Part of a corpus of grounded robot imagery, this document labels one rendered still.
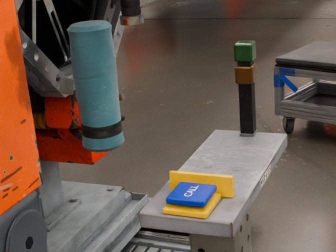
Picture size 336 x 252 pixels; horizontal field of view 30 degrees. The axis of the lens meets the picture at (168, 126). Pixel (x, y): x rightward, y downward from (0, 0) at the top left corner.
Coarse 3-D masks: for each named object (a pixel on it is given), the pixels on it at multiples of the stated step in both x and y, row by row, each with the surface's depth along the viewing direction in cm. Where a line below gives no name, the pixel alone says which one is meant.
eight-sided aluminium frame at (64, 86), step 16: (112, 0) 159; (112, 16) 155; (112, 32) 153; (32, 48) 122; (32, 64) 122; (48, 64) 127; (32, 80) 130; (48, 80) 128; (64, 80) 133; (48, 96) 135; (64, 96) 134
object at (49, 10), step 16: (16, 0) 134; (32, 0) 139; (48, 0) 145; (64, 0) 163; (80, 0) 158; (32, 16) 139; (48, 16) 145; (64, 16) 161; (80, 16) 160; (32, 32) 139; (48, 32) 148; (64, 32) 159; (48, 48) 157; (64, 48) 153; (64, 64) 149
